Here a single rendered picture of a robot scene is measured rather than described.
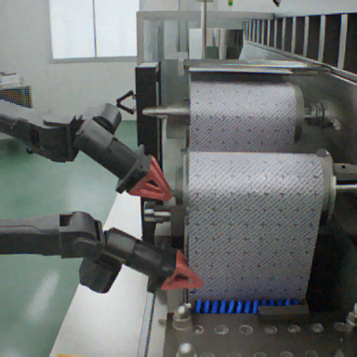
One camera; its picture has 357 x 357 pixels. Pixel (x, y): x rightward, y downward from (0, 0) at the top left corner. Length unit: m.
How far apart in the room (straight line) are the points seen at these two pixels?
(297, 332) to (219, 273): 0.18
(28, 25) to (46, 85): 1.00
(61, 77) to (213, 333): 6.06
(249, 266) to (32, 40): 6.19
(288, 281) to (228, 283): 0.12
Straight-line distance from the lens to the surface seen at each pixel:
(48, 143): 0.71
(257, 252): 0.73
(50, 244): 0.68
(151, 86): 0.95
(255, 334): 0.73
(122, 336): 0.91
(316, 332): 0.75
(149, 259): 0.71
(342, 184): 0.76
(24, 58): 6.77
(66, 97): 6.60
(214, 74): 1.03
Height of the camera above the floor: 1.53
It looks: 23 degrees down
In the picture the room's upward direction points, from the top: straight up
